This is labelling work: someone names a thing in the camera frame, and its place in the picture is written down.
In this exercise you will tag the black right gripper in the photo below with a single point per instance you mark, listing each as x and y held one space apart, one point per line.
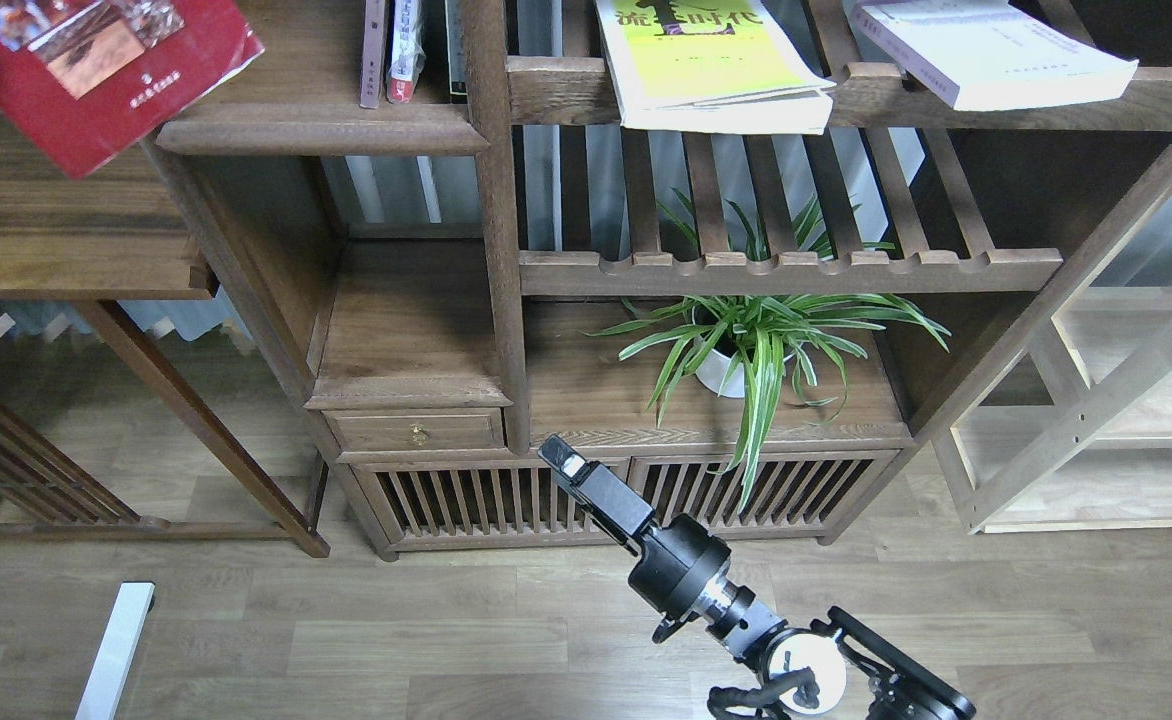
681 568

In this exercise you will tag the yellow-green cover book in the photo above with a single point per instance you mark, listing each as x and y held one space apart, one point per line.
717 67

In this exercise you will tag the white thick book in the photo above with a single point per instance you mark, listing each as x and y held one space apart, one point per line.
990 56

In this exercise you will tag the red cover book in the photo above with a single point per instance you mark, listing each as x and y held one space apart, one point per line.
84 80

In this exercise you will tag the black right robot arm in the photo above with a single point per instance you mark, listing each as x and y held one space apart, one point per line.
802 672

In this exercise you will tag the light wooden shelf unit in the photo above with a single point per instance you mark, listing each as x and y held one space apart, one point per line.
1097 454

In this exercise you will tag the white plant pot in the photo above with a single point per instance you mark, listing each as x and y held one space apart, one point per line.
716 375

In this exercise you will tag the green spider plant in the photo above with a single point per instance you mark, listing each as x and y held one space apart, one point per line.
767 339

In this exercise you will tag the dark wooden bookshelf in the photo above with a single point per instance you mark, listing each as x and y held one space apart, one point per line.
425 281

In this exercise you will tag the red white upright book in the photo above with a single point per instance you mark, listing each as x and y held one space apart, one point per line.
405 58

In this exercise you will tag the dark upright book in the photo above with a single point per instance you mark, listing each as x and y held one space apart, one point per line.
454 46

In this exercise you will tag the slatted wooden rack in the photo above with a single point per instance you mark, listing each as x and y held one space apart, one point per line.
64 501

